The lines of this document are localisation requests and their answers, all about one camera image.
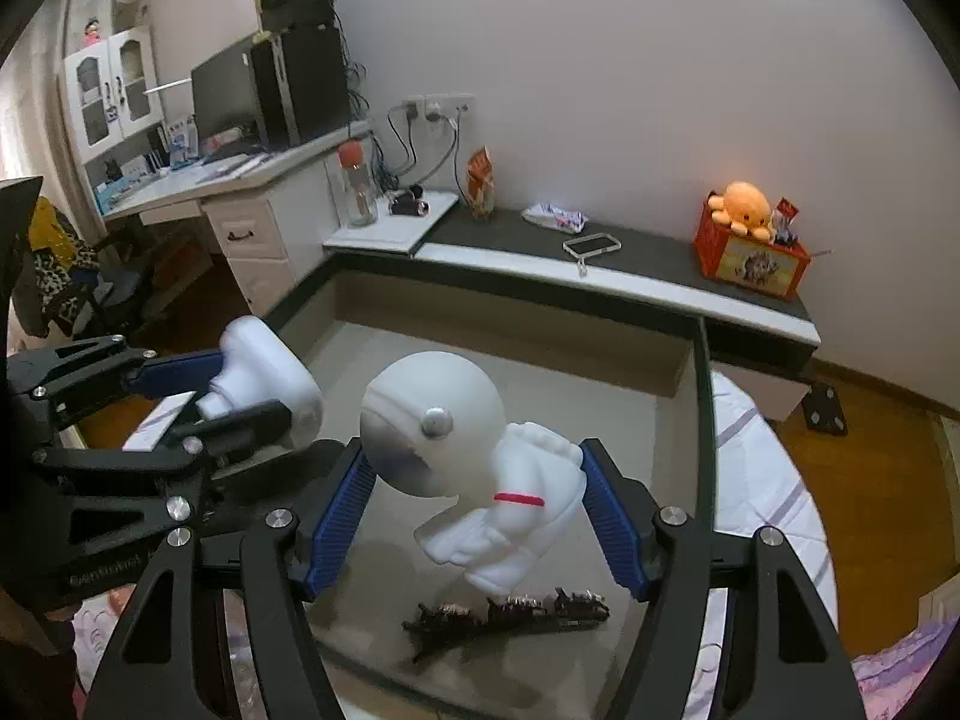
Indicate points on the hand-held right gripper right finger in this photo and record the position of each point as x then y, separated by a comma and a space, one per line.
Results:
611, 525

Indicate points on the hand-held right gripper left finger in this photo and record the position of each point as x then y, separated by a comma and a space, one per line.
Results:
337, 532

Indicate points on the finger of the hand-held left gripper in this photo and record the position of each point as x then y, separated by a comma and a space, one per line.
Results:
240, 431
176, 375

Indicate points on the white plastic bottle-shaped piece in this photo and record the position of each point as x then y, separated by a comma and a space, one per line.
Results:
262, 367

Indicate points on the white astronaut figurine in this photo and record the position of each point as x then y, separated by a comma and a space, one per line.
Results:
450, 397

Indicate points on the black office chair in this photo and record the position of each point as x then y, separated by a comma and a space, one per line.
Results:
124, 285

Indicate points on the black building-block model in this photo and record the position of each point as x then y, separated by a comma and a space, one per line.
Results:
510, 615

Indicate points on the white striped bedsheet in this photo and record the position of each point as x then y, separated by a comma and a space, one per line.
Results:
765, 480

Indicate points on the white desk with drawers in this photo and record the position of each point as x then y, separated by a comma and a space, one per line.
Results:
262, 240

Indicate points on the yellow and leopard clothes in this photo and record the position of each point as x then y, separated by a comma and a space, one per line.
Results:
49, 262

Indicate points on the blue white flat box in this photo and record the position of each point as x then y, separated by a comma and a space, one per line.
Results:
120, 191

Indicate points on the stack of papers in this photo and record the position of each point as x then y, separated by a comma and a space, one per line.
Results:
236, 165

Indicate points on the small blue box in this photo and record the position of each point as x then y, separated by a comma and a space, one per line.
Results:
184, 142

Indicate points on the white board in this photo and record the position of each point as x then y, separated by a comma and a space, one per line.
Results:
375, 236

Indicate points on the clear bottle with red lid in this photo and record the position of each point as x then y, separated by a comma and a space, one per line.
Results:
358, 195

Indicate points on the clear phone case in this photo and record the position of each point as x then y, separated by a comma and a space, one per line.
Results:
591, 247

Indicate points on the small black device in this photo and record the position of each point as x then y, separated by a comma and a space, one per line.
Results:
409, 202

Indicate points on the black computer monitor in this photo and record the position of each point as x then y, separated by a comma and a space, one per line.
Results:
225, 90

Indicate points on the red printed box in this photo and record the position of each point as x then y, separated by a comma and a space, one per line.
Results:
750, 270

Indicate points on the white glass-door cabinet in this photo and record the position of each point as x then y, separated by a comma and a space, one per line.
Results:
112, 90

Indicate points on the white tissue packet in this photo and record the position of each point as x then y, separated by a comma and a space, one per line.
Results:
553, 216

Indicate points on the pink printed blanket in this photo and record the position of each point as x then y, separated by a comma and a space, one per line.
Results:
892, 679

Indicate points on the black computer tower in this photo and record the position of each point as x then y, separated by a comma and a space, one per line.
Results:
307, 82

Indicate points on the orange octopus plush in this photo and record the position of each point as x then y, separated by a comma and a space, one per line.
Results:
742, 206

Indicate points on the orange snack bag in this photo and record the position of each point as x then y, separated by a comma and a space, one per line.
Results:
480, 184

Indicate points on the small pink doll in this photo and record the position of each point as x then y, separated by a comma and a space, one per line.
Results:
93, 31

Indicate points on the small red white card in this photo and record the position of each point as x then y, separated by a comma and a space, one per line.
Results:
787, 210

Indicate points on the black bag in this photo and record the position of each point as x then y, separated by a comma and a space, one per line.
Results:
296, 0

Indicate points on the black metal bracket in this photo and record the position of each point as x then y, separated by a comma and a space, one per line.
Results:
825, 409

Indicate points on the white wall socket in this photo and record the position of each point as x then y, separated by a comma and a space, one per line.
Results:
439, 106

